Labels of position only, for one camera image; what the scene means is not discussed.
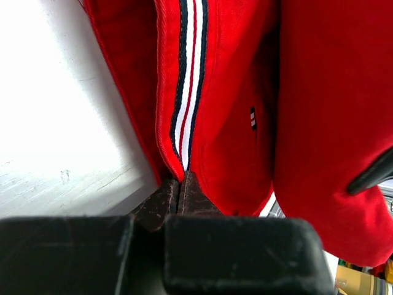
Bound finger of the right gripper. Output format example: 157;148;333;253
346;148;392;195

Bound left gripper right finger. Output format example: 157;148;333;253
163;172;334;294

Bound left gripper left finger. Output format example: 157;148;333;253
1;179;179;294

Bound red trousers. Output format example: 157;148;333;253
82;1;392;267

